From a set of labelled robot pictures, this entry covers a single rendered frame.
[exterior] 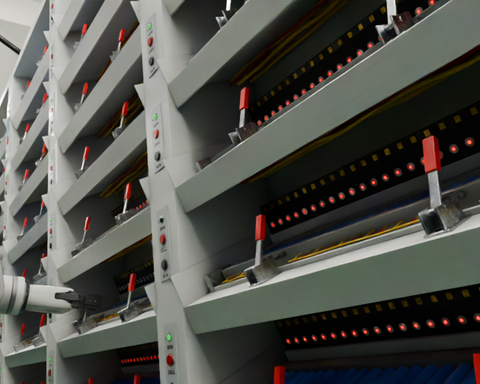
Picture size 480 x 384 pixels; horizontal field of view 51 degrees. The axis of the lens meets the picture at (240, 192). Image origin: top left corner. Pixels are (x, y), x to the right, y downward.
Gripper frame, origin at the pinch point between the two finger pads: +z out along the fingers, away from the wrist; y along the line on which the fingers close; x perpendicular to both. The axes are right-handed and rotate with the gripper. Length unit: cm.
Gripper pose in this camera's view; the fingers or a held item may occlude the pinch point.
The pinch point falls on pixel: (90, 302)
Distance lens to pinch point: 128.6
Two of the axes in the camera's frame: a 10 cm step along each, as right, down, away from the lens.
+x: 0.0, -9.3, 3.7
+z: 8.3, 2.1, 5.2
